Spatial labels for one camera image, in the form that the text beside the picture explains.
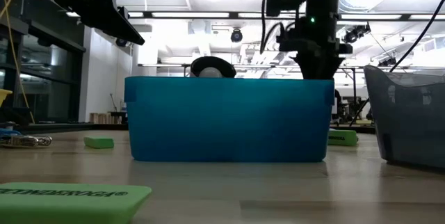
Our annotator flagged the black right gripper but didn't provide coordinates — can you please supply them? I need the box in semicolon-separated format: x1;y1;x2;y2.
277;18;354;81

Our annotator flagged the green Ticonderoga eraser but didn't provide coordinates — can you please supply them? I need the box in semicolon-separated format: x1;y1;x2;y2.
0;182;153;224
327;129;359;147
83;136;115;150

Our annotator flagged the metal clip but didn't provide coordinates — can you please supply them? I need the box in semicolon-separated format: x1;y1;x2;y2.
0;128;53;148

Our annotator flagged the person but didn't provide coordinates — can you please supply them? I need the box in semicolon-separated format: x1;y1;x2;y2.
333;88;343;115

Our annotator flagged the black ceiling spotlight cluster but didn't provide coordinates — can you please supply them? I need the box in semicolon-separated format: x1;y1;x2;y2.
342;22;372;44

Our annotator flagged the long ceiling light bar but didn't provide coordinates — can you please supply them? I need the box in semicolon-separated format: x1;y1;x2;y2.
65;10;445;22

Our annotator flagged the stack of wooden blocks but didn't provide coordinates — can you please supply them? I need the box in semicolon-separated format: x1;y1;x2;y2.
89;112;121;125

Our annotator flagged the white spot lamp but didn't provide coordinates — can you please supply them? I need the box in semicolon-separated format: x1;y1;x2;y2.
190;56;237;79

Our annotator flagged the grey translucent plastic bin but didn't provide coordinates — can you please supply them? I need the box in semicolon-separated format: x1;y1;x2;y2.
363;65;445;169

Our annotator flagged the blue plastic bin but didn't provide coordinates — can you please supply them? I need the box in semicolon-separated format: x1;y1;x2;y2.
124;76;335;163

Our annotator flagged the yellow cable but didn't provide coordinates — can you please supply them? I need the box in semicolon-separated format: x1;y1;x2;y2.
0;0;35;125

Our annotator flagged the long black cable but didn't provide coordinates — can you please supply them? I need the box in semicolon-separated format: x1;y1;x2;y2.
349;0;445;127

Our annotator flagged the black table edge rail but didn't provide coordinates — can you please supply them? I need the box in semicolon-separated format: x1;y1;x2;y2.
0;122;376;135

